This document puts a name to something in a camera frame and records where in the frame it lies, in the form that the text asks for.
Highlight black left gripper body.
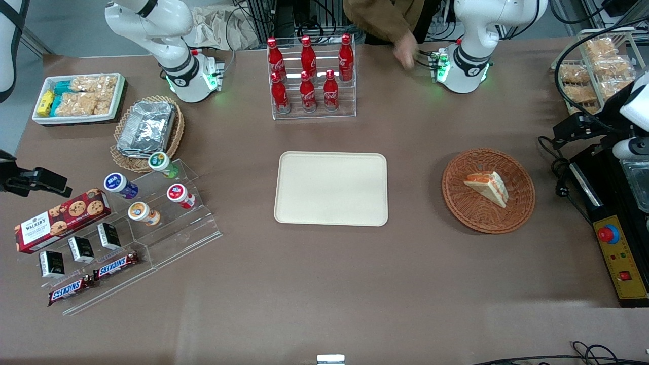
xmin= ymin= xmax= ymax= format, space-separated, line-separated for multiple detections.
xmin=582 ymin=113 xmax=633 ymax=149

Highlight red cola bottle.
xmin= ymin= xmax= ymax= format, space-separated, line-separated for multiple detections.
xmin=338 ymin=33 xmax=354 ymax=82
xmin=300 ymin=71 xmax=318 ymax=113
xmin=323 ymin=69 xmax=340 ymax=112
xmin=267 ymin=37 xmax=287 ymax=84
xmin=271 ymin=72 xmax=291 ymax=114
xmin=300 ymin=35 xmax=318 ymax=82

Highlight red tartan cookie box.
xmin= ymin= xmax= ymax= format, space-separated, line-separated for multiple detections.
xmin=14 ymin=188 xmax=113 ymax=254

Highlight small black box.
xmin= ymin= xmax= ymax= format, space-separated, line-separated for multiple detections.
xmin=39 ymin=250 xmax=66 ymax=278
xmin=67 ymin=236 xmax=95 ymax=264
xmin=97 ymin=222 xmax=122 ymax=251

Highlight cream plastic tray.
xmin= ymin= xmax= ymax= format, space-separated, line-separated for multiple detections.
xmin=274 ymin=151 xmax=389 ymax=227

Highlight white rectangular snack bin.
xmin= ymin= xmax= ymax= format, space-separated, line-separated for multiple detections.
xmin=31 ymin=73 xmax=126 ymax=126

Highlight red gum bottle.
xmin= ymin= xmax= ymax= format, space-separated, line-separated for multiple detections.
xmin=167 ymin=183 xmax=196 ymax=209

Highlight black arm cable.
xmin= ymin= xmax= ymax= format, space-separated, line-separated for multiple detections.
xmin=554 ymin=20 xmax=649 ymax=135

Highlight black cable bundle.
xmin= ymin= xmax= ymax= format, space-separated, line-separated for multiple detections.
xmin=474 ymin=341 xmax=649 ymax=365

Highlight clear acrylic stepped display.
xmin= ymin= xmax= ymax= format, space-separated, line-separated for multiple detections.
xmin=18 ymin=158 xmax=223 ymax=316

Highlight clear acrylic snack rack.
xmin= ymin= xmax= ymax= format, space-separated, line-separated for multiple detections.
xmin=550 ymin=27 xmax=640 ymax=115

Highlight clear plastic container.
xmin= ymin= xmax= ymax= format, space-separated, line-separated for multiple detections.
xmin=621 ymin=159 xmax=649 ymax=213

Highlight bag of fried snacks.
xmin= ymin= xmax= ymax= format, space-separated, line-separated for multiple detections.
xmin=563 ymin=84 xmax=600 ymax=105
xmin=560 ymin=63 xmax=592 ymax=85
xmin=593 ymin=56 xmax=633 ymax=78
xmin=585 ymin=39 xmax=620 ymax=59

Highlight wrapped triangle sandwich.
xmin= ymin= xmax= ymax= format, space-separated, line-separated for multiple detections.
xmin=463 ymin=171 xmax=509 ymax=208

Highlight round brown wicker basket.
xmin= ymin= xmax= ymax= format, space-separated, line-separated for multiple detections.
xmin=442 ymin=148 xmax=536 ymax=235

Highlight green gum bottle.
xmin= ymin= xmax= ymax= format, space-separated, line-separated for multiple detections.
xmin=148 ymin=151 xmax=181 ymax=179

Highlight clear bag of rice crackers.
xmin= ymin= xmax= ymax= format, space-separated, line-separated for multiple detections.
xmin=68 ymin=75 xmax=119 ymax=95
xmin=55 ymin=92 xmax=113 ymax=117

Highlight purple gum bottle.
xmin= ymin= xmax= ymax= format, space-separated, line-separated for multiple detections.
xmin=103 ymin=172 xmax=139 ymax=200

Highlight brown jacket sleeve forearm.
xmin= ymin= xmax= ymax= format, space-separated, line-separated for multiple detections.
xmin=343 ymin=0 xmax=426 ymax=45

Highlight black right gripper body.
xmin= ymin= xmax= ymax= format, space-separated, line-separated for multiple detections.
xmin=0 ymin=150 xmax=39 ymax=197

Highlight black and yellow control box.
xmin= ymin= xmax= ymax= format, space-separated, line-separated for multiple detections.
xmin=568 ymin=144 xmax=649 ymax=308

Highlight Snickers chocolate bar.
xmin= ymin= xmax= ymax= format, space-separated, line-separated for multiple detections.
xmin=93 ymin=251 xmax=140 ymax=281
xmin=48 ymin=275 xmax=96 ymax=306

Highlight crumpled beige paper bag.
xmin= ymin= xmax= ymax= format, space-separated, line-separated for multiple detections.
xmin=185 ymin=6 xmax=259 ymax=51

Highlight orange gum bottle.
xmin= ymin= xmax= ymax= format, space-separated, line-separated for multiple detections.
xmin=127 ymin=201 xmax=161 ymax=227

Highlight clear acrylic bottle rack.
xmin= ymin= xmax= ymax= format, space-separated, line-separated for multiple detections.
xmin=267 ymin=34 xmax=357 ymax=121

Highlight light wicker basket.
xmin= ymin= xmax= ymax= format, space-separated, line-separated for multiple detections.
xmin=110 ymin=95 xmax=185 ymax=173

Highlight black cable with plug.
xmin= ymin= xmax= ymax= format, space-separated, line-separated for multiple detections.
xmin=537 ymin=136 xmax=595 ymax=225

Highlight person's bare hand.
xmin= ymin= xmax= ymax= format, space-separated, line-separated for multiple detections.
xmin=394 ymin=31 xmax=419 ymax=70

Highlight yellow snack packet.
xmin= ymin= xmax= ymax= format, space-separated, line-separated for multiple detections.
xmin=37 ymin=90 xmax=56 ymax=117

